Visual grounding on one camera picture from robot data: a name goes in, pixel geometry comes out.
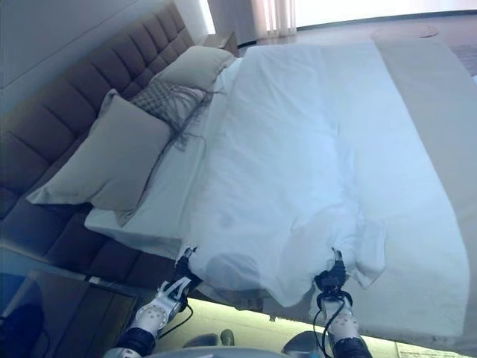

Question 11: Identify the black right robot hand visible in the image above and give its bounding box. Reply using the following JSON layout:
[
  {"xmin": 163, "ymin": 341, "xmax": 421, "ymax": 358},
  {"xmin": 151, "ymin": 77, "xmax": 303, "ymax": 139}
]
[{"xmin": 315, "ymin": 249, "xmax": 348, "ymax": 292}]

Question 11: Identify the white duvet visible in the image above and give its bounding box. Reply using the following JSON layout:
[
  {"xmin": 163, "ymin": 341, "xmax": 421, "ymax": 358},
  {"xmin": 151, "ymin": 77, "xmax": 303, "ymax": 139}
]
[{"xmin": 188, "ymin": 43, "xmax": 388, "ymax": 309}]

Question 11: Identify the beige bed runner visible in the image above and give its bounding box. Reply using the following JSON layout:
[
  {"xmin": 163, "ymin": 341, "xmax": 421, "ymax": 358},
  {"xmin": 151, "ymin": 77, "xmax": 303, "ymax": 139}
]
[{"xmin": 373, "ymin": 37, "xmax": 477, "ymax": 284}]

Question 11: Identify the silver right robot leg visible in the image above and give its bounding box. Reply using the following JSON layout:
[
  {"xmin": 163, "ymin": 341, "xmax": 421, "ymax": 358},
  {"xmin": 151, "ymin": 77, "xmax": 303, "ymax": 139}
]
[{"xmin": 282, "ymin": 330, "xmax": 331, "ymax": 358}]

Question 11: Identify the silver robot leg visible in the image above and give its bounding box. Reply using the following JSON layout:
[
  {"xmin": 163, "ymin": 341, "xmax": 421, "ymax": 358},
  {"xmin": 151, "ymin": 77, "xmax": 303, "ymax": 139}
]
[
  {"xmin": 186, "ymin": 327, "xmax": 236, "ymax": 358},
  {"xmin": 282, "ymin": 330, "xmax": 331, "ymax": 358}
]

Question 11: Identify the silver left robot leg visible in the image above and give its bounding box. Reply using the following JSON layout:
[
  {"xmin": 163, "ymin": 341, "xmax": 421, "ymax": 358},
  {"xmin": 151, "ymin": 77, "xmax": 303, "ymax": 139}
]
[{"xmin": 186, "ymin": 327, "xmax": 236, "ymax": 358}]

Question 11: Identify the large beige pillow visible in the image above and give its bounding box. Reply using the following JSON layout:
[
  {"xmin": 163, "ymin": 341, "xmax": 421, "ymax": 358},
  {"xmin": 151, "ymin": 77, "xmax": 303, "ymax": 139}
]
[
  {"xmin": 25, "ymin": 89, "xmax": 172, "ymax": 227},
  {"xmin": 162, "ymin": 46, "xmax": 236, "ymax": 89}
]

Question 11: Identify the woven fringed cushion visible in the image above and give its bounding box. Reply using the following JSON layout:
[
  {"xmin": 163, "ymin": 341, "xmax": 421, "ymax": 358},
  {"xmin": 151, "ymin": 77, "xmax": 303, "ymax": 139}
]
[{"xmin": 130, "ymin": 80, "xmax": 209, "ymax": 154}]

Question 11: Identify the brown wooden nightstand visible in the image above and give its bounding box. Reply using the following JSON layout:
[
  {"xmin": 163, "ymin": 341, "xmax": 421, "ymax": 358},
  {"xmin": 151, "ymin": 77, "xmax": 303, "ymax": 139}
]
[
  {"xmin": 203, "ymin": 31, "xmax": 238, "ymax": 49},
  {"xmin": 10, "ymin": 270, "xmax": 139, "ymax": 358}
]

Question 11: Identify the beige drape curtain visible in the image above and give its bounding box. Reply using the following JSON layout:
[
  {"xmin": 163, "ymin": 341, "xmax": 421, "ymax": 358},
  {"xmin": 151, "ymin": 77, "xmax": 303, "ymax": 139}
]
[{"xmin": 247, "ymin": 0, "xmax": 299, "ymax": 44}]

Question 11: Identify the brown tufted headboard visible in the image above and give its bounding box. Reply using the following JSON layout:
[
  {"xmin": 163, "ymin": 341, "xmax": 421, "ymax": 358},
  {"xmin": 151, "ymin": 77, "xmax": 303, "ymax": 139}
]
[{"xmin": 0, "ymin": 0, "xmax": 193, "ymax": 195}]

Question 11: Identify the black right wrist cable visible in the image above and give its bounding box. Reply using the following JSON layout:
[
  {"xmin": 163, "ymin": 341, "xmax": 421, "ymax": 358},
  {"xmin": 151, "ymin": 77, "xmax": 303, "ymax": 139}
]
[{"xmin": 312, "ymin": 294, "xmax": 346, "ymax": 358}]

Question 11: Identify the brown upholstered bed frame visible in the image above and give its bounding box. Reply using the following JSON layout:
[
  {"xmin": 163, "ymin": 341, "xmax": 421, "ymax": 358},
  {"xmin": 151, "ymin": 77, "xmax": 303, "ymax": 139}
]
[{"xmin": 0, "ymin": 186, "xmax": 180, "ymax": 284}]

